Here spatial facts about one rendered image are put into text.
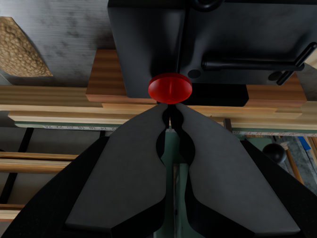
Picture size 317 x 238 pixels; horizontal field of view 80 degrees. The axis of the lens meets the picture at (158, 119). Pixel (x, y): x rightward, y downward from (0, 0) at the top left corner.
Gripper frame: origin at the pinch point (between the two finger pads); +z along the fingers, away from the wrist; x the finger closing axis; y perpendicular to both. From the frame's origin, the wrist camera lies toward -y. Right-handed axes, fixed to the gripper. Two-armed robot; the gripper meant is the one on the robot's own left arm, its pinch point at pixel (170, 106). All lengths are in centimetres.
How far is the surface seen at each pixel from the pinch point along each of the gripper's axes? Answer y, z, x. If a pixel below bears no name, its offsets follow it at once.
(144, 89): 0.5, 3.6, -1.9
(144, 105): 5.4, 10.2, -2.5
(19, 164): 145, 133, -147
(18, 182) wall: 190, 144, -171
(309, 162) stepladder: 53, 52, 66
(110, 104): 5.5, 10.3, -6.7
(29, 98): 8.9, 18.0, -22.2
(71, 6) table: -4.7, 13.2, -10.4
